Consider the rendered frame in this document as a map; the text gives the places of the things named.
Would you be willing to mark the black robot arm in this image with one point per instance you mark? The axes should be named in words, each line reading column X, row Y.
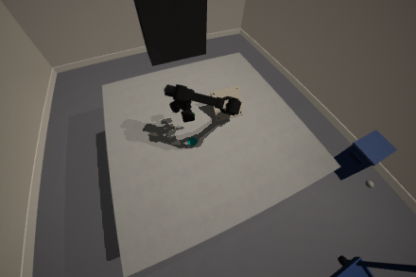
column 181, row 94

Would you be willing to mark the cyan circle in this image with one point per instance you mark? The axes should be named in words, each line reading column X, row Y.
column 192, row 141

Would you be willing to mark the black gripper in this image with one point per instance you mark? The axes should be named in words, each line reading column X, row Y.
column 187, row 114

